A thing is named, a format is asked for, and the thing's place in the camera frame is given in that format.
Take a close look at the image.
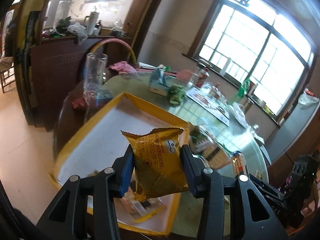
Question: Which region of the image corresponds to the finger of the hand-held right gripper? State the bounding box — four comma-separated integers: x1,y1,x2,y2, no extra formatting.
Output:
249,174,286,201

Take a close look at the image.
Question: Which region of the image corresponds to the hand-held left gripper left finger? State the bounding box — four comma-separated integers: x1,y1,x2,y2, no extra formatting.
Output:
36,146,137,240

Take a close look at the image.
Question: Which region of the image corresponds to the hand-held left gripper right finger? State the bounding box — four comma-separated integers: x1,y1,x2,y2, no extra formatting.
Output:
180,144,288,240

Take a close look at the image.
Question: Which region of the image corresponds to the yellow cracker packet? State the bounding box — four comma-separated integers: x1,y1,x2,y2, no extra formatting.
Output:
120,125,189,202

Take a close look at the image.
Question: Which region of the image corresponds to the yellow cardboard tray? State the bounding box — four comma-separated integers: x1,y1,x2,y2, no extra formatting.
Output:
49,92,190,237

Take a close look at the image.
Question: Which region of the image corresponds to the printed flyer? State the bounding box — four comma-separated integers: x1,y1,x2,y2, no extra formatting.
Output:
186,87,230,127

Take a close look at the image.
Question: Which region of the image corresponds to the white plastic bag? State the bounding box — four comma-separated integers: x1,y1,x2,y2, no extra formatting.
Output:
299,89,320,106

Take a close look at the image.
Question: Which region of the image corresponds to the green crumpled bag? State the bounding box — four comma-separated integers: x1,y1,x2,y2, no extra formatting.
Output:
168,85,187,105

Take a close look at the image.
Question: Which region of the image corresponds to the red crumpled wrapper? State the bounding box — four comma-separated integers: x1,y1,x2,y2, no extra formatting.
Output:
72,97,87,109

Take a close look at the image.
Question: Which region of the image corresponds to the blue tissue box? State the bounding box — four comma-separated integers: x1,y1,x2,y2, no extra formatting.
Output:
147,66,169,96

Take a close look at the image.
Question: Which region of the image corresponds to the pink fly swatter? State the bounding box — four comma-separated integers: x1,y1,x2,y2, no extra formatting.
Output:
162,70,193,81

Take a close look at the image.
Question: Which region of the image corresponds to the green plastic bottle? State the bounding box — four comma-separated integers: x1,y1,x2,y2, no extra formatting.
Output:
235,78,251,98

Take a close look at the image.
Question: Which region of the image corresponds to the clear glass cup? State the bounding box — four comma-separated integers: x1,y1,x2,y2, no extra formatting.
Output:
83,53,109,105

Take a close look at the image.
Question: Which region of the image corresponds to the pink cloth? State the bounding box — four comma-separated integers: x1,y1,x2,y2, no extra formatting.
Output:
109,61,140,73

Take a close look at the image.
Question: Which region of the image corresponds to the dark wooden sideboard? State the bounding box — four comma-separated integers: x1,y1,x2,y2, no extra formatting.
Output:
30,34,133,130

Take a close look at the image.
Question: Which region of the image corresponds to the pink yellow hoop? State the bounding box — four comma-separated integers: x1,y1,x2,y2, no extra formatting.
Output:
89,38,137,64

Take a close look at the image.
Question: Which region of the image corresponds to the large window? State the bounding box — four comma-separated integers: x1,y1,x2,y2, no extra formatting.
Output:
191,0,315,115

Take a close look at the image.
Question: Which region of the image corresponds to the clear plastic bag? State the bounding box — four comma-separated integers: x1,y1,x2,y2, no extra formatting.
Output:
67,22,88,45

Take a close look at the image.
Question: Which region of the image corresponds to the green plant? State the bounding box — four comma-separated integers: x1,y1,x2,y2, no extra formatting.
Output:
56,17,73,34

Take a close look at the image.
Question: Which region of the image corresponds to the wooden chair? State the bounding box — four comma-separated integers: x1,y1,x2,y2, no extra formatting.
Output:
0,55,14,93

